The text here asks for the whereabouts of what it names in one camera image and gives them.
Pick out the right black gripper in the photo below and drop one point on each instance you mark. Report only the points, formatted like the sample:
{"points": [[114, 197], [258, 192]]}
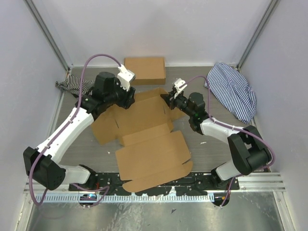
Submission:
{"points": [[166, 97]]}

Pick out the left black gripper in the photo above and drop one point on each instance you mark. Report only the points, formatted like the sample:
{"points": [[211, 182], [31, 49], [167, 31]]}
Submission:
{"points": [[129, 98]]}

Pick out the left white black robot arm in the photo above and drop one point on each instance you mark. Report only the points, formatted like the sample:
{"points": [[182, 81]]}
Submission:
{"points": [[42, 163]]}

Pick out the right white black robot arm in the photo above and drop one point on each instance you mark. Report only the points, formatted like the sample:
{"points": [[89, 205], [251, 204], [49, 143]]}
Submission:
{"points": [[248, 151]]}

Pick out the folded brown cardboard box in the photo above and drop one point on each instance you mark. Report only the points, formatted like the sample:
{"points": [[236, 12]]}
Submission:
{"points": [[147, 70]]}

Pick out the black white striped cloth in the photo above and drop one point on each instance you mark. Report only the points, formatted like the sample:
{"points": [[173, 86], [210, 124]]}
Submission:
{"points": [[72, 85]]}

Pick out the blue white striped cloth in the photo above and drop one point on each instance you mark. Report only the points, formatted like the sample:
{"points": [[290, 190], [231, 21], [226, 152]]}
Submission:
{"points": [[232, 90]]}

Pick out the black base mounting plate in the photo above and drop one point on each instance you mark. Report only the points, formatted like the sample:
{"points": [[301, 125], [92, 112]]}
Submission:
{"points": [[141, 187]]}

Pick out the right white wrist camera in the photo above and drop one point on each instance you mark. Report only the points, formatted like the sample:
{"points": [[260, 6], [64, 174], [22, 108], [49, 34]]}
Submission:
{"points": [[178, 86]]}

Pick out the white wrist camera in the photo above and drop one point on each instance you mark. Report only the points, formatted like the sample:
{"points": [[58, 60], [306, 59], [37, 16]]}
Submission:
{"points": [[178, 86], [125, 77]]}

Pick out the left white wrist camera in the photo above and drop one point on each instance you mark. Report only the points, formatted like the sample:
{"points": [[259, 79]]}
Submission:
{"points": [[125, 77]]}

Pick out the right aluminium corner post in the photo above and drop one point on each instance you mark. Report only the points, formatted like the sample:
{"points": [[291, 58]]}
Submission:
{"points": [[258, 31]]}

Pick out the aluminium corner post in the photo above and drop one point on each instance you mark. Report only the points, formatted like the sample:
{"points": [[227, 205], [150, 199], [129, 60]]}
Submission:
{"points": [[46, 32], [258, 31]]}

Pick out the aluminium rail front bar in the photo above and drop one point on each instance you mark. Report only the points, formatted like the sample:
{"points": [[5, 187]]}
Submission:
{"points": [[255, 182]]}

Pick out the left aluminium corner post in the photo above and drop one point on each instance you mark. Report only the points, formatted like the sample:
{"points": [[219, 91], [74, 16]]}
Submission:
{"points": [[46, 32]]}

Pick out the grey slotted cable duct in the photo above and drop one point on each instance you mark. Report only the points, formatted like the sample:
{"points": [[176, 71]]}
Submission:
{"points": [[91, 198]]}

